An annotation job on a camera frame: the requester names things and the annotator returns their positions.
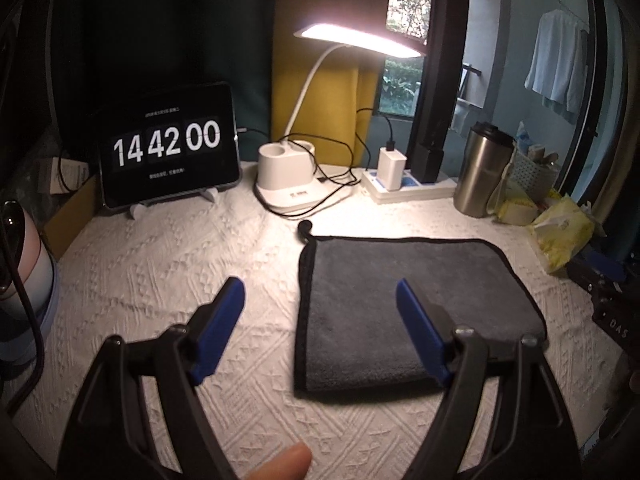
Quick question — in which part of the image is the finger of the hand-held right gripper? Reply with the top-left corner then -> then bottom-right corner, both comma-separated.
569,248 -> 628,286

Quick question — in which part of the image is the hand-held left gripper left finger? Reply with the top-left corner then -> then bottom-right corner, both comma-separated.
57,276 -> 246,480

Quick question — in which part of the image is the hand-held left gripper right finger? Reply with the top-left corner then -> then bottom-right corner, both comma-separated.
395,278 -> 583,480

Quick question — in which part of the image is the grey towel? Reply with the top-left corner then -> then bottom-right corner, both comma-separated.
292,220 -> 548,395

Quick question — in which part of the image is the person's left hand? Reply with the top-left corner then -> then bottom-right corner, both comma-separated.
239,441 -> 314,480

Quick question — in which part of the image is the yellow wet wipes packet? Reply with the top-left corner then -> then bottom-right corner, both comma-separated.
529,195 -> 597,274

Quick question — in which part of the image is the white textured tablecloth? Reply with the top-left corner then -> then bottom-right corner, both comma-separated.
10,160 -> 621,480

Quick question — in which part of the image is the yellow plastic bag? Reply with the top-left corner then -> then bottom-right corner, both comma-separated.
494,180 -> 535,226

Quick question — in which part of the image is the white plastic basket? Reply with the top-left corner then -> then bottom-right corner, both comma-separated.
510,146 -> 562,207

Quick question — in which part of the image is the white power strip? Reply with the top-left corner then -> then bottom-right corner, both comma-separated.
361,167 -> 458,205

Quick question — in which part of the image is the white tablet stand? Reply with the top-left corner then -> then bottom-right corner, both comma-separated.
127,187 -> 221,221

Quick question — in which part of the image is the steel tumbler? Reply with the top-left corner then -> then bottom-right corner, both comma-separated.
454,121 -> 516,218

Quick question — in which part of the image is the white desk lamp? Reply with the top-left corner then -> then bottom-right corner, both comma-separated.
254,22 -> 428,212

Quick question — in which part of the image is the white charger adapter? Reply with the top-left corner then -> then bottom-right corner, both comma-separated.
377,147 -> 407,191

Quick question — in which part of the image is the black power adapter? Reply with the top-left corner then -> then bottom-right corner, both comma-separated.
415,144 -> 444,184

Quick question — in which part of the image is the cardboard box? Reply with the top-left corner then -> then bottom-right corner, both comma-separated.
42,174 -> 102,261

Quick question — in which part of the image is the black tablet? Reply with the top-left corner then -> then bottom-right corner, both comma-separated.
97,81 -> 242,209

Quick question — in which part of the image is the pink and blue round device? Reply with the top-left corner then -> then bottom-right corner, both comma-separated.
0,199 -> 62,363

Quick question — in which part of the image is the light blue hanging shirt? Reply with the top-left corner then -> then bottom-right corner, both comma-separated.
524,9 -> 591,124

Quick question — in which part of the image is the yellow curtain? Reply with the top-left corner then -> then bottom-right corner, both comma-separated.
271,0 -> 394,171

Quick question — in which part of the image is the dark green curtain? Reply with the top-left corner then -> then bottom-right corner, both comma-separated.
50,0 -> 281,136

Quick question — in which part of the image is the black device cable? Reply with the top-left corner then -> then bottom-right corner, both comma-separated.
0,217 -> 47,408

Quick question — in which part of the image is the black charger cable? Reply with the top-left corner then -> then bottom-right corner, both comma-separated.
257,107 -> 396,220

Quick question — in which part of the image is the black window frame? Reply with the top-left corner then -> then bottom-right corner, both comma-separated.
406,0 -> 472,161

